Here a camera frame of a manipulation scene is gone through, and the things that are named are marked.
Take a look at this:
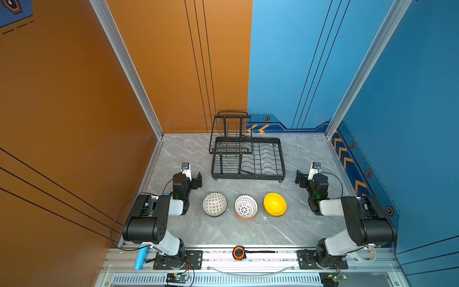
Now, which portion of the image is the yellow bowl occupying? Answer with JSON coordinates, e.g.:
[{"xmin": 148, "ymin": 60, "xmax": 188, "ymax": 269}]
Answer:
[{"xmin": 263, "ymin": 193, "xmax": 287, "ymax": 217}]

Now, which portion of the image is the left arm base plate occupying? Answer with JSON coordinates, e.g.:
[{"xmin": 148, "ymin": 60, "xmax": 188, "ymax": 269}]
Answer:
[{"xmin": 153, "ymin": 250, "xmax": 203, "ymax": 270}]

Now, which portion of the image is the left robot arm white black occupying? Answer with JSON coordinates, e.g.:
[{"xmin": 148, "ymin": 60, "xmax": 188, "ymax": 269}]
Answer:
[{"xmin": 122, "ymin": 172, "xmax": 203, "ymax": 269}]

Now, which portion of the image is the orange black tape measure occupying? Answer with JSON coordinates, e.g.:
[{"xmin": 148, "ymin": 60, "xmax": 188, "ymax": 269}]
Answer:
[{"xmin": 232, "ymin": 246, "xmax": 246, "ymax": 261}]

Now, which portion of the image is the left green circuit board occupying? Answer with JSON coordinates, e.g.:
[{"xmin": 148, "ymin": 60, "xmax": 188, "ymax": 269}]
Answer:
[{"xmin": 166, "ymin": 273, "xmax": 190, "ymax": 286}]

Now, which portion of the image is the green circuit board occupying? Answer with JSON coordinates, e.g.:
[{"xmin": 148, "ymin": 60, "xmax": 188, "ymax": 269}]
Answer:
[
  {"xmin": 166, "ymin": 273, "xmax": 190, "ymax": 286},
  {"xmin": 319, "ymin": 273, "xmax": 348, "ymax": 287}
]

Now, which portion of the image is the right green circuit board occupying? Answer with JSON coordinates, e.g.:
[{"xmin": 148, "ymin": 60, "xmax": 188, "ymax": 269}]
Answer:
[{"xmin": 319, "ymin": 273, "xmax": 348, "ymax": 287}]

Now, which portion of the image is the clear tape roll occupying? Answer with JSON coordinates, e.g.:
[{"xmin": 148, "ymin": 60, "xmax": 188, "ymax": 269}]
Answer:
[{"xmin": 352, "ymin": 245, "xmax": 377, "ymax": 264}]

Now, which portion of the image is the brown floral patterned bowl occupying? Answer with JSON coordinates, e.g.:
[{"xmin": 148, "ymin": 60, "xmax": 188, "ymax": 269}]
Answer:
[{"xmin": 202, "ymin": 193, "xmax": 228, "ymax": 217}]

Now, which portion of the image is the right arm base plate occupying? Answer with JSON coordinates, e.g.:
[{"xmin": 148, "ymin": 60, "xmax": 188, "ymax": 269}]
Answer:
[{"xmin": 296, "ymin": 249, "xmax": 349, "ymax": 270}]

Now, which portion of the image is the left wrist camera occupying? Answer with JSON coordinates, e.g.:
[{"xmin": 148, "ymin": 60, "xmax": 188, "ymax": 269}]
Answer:
[{"xmin": 181, "ymin": 162, "xmax": 192, "ymax": 180}]

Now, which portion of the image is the blue cylinder tube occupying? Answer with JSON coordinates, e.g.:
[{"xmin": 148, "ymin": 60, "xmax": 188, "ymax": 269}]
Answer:
[{"xmin": 134, "ymin": 246, "xmax": 149, "ymax": 270}]

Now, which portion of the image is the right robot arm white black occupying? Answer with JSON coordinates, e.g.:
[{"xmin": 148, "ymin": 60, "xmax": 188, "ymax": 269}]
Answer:
[{"xmin": 295, "ymin": 171, "xmax": 398, "ymax": 269}]

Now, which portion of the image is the black wire dish rack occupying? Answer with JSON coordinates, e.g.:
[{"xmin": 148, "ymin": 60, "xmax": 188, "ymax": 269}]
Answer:
[{"xmin": 209, "ymin": 111, "xmax": 286, "ymax": 182}]

